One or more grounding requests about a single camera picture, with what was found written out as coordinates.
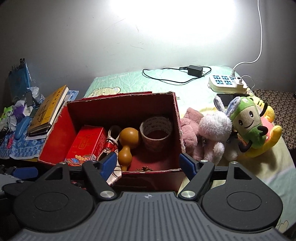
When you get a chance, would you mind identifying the small red gift box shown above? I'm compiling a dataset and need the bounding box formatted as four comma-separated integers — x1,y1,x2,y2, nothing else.
65,125,107,167

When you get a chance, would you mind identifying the orange gourd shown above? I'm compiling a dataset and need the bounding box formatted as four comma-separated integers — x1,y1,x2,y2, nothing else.
118,128,139,171

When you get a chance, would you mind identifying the brown pine cone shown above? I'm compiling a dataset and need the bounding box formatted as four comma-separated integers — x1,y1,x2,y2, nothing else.
136,166,153,172

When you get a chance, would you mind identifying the red white tassel ornament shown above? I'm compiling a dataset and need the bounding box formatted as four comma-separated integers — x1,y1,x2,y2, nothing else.
96,126,122,186

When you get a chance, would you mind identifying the white bunny plush toy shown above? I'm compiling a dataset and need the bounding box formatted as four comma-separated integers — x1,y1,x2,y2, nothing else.
199,96,240,165

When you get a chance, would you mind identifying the blue glasses case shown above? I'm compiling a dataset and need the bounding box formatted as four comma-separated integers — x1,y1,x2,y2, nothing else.
14,116,31,140

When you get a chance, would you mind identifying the pink plush toy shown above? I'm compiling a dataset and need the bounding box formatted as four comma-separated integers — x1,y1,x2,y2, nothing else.
181,108,204,161

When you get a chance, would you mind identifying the large red cardboard box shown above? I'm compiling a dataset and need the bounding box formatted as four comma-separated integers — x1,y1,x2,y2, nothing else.
39,92,185,191

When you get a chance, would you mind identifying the brown packing tape roll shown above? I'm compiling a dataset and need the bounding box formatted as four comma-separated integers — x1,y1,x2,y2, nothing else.
139,116,173,153

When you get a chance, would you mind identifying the purple toy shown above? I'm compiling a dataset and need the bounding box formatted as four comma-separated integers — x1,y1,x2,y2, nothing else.
13,104,25,121

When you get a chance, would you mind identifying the small green alien toy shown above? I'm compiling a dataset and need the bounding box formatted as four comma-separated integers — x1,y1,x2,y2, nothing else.
1,106,13,120

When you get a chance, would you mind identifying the yellow book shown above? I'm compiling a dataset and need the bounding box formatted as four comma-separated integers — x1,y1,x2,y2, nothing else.
27,85,69,137

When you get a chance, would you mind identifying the green cup plush toy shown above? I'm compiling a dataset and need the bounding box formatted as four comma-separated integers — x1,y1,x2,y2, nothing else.
226,96,268,153

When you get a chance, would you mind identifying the yellow banana plush toy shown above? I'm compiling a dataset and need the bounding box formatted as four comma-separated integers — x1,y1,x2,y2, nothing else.
233,96,282,158

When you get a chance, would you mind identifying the light green patterned pillow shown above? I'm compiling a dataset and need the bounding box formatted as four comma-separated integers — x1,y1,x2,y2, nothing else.
84,66,231,98

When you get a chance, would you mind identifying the white power strip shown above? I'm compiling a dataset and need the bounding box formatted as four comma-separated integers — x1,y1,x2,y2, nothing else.
208,75,248,94

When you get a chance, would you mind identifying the blue bag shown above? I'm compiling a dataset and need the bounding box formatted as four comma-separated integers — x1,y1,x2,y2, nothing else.
8,58,31,103

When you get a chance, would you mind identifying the white power cable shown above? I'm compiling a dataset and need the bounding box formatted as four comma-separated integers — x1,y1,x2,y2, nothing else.
230,0,263,88

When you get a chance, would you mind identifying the black power adapter with cable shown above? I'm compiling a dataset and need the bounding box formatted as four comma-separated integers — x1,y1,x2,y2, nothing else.
142,65,212,86

